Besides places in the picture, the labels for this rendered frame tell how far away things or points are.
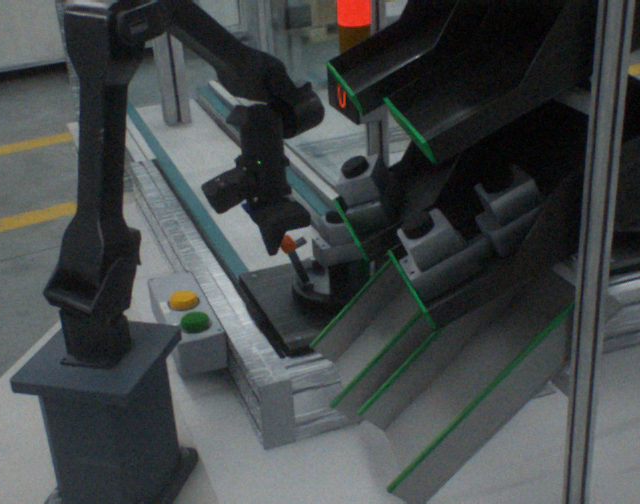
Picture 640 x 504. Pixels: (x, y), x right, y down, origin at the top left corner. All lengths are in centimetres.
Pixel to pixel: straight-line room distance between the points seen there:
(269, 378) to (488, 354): 34
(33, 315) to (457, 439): 271
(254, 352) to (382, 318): 22
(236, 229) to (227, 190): 52
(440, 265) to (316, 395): 41
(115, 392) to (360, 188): 34
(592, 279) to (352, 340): 40
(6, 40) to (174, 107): 429
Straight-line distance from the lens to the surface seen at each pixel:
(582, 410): 91
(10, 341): 337
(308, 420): 126
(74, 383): 107
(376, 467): 121
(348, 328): 114
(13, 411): 142
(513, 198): 86
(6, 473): 131
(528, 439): 126
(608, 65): 77
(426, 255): 86
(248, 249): 164
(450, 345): 101
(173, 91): 231
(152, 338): 112
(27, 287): 371
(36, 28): 657
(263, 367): 124
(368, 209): 99
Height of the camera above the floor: 163
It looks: 26 degrees down
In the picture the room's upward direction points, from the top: 4 degrees counter-clockwise
